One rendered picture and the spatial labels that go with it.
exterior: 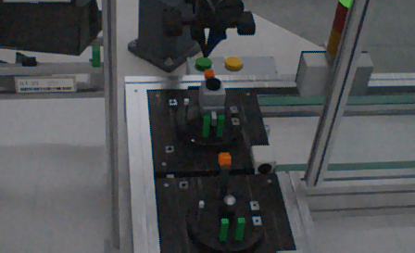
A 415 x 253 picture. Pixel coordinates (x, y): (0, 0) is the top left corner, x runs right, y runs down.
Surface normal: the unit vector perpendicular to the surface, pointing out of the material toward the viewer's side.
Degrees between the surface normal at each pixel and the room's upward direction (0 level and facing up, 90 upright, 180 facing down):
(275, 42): 0
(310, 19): 0
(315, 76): 90
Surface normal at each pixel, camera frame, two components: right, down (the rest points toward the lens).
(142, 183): 0.08, -0.72
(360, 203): 0.12, 0.69
